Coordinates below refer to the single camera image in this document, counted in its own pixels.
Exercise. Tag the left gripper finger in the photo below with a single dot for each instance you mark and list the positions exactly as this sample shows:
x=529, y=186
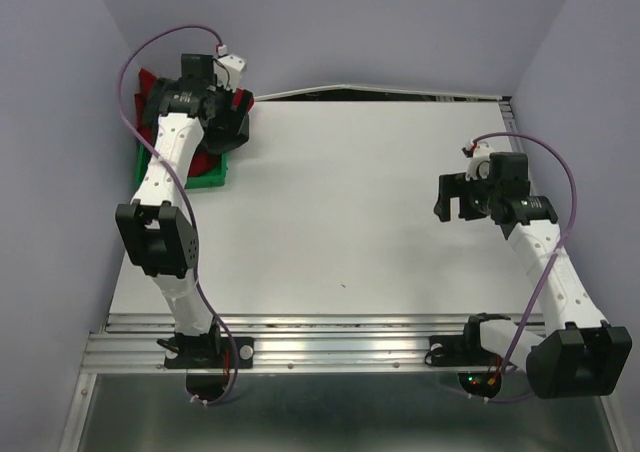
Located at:
x=241, y=103
x=222, y=140

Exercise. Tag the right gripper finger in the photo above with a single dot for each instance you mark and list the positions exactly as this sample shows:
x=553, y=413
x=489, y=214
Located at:
x=453, y=185
x=443, y=206

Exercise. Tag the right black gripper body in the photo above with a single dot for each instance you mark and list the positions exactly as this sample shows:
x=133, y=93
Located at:
x=481, y=194

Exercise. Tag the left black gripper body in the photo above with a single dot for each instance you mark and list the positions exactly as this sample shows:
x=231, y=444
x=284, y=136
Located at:
x=225, y=119

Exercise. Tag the dark grey dotted skirt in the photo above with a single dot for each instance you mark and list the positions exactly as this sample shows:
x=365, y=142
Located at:
x=152, y=97

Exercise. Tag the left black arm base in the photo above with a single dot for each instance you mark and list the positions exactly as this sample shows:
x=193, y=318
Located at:
x=182, y=353

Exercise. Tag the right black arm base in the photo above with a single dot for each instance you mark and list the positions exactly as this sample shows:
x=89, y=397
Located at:
x=456, y=351

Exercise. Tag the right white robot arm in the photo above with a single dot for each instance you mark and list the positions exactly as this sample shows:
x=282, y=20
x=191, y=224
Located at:
x=580, y=353

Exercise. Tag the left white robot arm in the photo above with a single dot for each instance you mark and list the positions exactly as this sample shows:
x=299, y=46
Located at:
x=157, y=226

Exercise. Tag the red skirt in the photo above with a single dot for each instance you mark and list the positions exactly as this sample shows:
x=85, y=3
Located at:
x=145, y=79

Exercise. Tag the green plastic bin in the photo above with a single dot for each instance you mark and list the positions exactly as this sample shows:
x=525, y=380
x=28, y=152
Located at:
x=206, y=170

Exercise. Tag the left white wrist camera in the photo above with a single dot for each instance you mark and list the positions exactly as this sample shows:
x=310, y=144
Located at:
x=229, y=70

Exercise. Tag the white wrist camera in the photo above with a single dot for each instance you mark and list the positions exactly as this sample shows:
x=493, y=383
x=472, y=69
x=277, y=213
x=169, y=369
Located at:
x=478, y=154
x=229, y=70

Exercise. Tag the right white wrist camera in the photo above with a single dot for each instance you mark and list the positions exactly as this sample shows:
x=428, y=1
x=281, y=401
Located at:
x=478, y=154

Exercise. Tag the white back wall trim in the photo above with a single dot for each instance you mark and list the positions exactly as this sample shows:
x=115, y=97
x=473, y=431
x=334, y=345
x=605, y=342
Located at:
x=362, y=93

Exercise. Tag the aluminium rail frame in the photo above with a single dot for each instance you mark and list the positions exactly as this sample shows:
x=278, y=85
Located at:
x=318, y=383

